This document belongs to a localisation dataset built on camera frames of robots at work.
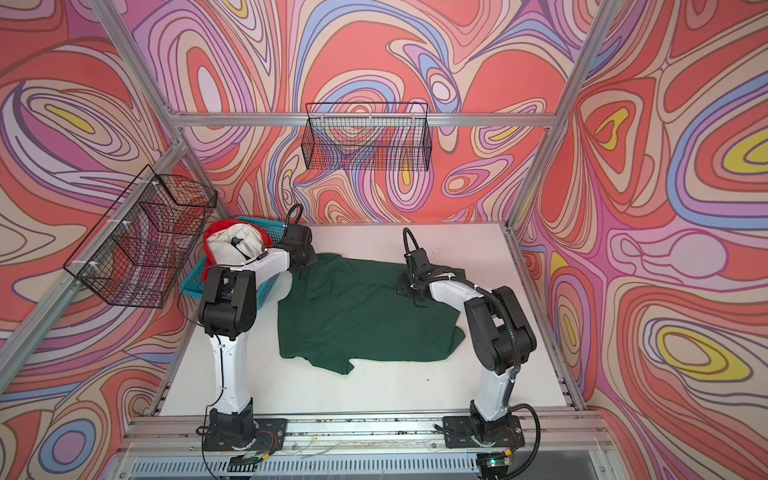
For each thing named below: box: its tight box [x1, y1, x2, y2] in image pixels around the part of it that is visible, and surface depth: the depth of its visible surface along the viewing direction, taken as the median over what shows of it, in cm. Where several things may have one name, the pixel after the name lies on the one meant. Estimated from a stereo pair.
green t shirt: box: [277, 253, 465, 374], surface depth 95 cm
